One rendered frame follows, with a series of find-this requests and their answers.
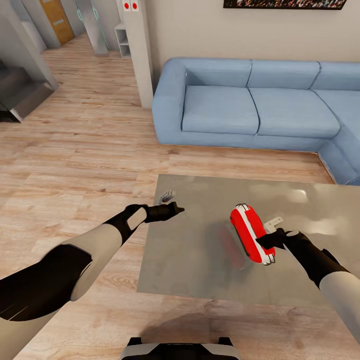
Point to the radio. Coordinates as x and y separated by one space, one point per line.
249 227

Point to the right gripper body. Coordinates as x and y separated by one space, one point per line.
268 241

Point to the stairs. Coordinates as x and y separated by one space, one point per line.
19 94

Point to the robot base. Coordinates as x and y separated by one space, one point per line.
180 351

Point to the coffee table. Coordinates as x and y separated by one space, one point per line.
198 253

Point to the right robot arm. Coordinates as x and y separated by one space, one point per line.
338 285

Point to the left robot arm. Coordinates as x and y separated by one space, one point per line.
30 298

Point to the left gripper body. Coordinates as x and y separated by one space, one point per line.
165 212

